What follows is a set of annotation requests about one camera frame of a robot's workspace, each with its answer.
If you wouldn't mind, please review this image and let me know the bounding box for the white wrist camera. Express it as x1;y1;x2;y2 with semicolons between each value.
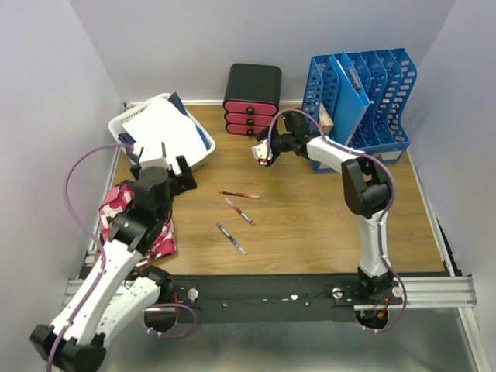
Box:
251;139;273;167
133;141;169;169

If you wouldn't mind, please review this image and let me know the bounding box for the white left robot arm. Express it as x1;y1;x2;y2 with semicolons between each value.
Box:
30;156;198;371

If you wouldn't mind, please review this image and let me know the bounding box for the pink gel pen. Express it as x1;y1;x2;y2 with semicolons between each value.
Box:
223;198;256;226

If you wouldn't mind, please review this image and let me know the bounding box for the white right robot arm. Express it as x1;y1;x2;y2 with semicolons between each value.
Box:
252;108;396;304

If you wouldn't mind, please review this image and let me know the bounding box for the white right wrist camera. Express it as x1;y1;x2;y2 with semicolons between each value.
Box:
251;139;273;167

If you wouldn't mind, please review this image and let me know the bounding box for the pink camouflage cloth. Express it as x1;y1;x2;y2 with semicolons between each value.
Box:
98;181;177;267

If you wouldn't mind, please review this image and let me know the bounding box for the navy blue cloth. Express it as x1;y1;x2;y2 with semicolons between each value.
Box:
118;91;213;164

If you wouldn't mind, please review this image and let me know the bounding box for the orange red gel pen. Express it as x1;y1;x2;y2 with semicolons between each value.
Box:
219;190;260;199

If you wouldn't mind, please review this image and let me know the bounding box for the blue magazine file rack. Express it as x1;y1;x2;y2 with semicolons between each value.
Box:
301;48;417;164

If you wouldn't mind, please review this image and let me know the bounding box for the white plastic basket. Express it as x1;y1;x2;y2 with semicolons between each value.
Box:
108;91;216;171

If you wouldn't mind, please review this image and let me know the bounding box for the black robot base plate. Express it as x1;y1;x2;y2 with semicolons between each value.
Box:
159;274;402;324

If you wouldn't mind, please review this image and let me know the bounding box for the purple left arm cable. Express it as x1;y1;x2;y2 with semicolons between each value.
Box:
46;143;198;372

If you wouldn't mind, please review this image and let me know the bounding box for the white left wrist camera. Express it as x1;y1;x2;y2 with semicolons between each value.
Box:
133;141;169;169

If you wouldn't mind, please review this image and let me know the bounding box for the blue gel pen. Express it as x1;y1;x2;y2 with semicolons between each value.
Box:
216;222;246;256

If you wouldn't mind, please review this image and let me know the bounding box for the blue file folder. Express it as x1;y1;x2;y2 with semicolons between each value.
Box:
330;53;370;146

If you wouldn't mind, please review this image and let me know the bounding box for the orange cover paperback book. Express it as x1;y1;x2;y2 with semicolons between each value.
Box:
319;105;334;136

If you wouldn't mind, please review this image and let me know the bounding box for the black pink drawer cabinet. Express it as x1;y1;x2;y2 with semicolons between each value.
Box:
222;63;282;137

